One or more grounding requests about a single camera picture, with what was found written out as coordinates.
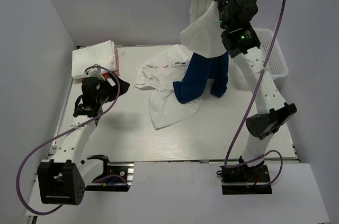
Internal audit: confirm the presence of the white red-print t-shirt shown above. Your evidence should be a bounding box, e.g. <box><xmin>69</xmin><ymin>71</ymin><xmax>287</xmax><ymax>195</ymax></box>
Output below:
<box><xmin>180</xmin><ymin>0</ymin><xmax>226</xmax><ymax>58</ymax></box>

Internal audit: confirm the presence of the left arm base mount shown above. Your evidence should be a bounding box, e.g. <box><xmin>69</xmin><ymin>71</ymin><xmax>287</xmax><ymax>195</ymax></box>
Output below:
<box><xmin>85</xmin><ymin>155</ymin><xmax>134</xmax><ymax>192</ymax></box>

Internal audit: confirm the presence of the white cartoon-print t-shirt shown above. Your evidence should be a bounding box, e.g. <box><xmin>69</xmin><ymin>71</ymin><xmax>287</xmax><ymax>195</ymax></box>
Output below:
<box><xmin>134</xmin><ymin>44</ymin><xmax>202</xmax><ymax>130</ymax></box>

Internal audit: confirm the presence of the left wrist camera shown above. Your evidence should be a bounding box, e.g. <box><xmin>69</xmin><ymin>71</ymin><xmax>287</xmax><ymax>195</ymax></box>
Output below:
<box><xmin>85</xmin><ymin>67</ymin><xmax>110</xmax><ymax>80</ymax></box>

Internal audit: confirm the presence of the blue t-shirt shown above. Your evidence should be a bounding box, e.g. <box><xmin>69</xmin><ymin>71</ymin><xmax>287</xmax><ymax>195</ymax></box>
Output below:
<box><xmin>173</xmin><ymin>52</ymin><xmax>229</xmax><ymax>104</ymax></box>

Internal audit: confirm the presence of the folded white t-shirt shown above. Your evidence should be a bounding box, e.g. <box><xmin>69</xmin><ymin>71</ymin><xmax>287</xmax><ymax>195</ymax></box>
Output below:
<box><xmin>72</xmin><ymin>40</ymin><xmax>117</xmax><ymax>79</ymax></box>

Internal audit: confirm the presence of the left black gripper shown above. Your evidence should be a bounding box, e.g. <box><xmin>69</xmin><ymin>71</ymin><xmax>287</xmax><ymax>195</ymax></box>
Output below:
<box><xmin>97</xmin><ymin>72</ymin><xmax>130</xmax><ymax>105</ymax></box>

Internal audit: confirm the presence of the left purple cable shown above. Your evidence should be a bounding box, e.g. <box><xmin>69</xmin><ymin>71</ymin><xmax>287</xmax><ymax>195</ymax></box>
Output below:
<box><xmin>16</xmin><ymin>64</ymin><xmax>121</xmax><ymax>214</ymax></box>

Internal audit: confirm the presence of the white plastic basket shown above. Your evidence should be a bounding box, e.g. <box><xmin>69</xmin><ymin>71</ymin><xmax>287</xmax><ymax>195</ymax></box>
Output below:
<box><xmin>254</xmin><ymin>28</ymin><xmax>289</xmax><ymax>80</ymax></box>

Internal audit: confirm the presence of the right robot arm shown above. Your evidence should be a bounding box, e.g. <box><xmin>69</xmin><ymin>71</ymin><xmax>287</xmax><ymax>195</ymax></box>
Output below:
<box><xmin>213</xmin><ymin>0</ymin><xmax>297</xmax><ymax>181</ymax></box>

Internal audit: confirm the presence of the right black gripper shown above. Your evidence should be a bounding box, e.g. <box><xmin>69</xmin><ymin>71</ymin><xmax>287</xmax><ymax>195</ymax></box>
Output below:
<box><xmin>210</xmin><ymin>0</ymin><xmax>241</xmax><ymax>30</ymax></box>

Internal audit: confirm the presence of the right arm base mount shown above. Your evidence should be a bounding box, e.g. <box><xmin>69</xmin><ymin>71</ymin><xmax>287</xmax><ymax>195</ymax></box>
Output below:
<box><xmin>216</xmin><ymin>160</ymin><xmax>272</xmax><ymax>195</ymax></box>

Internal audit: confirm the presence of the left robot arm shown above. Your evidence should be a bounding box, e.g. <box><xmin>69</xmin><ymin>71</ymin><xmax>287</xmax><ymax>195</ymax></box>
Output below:
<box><xmin>37</xmin><ymin>76</ymin><xmax>130</xmax><ymax>205</ymax></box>

